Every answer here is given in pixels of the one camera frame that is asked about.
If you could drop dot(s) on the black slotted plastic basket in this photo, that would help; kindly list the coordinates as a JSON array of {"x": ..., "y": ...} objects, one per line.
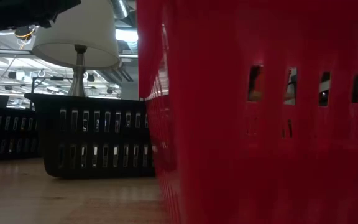
[
  {"x": 95, "y": 137},
  {"x": 8, "y": 133}
]

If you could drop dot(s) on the red slotted plastic basket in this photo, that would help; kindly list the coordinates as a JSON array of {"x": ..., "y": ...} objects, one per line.
[{"x": 259, "y": 155}]

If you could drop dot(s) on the table lamp with white shade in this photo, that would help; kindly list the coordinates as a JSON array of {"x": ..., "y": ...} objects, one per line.
[{"x": 79, "y": 34}]

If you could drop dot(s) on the round silver ventilation pipe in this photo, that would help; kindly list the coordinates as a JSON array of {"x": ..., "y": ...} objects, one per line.
[{"x": 120, "y": 7}]

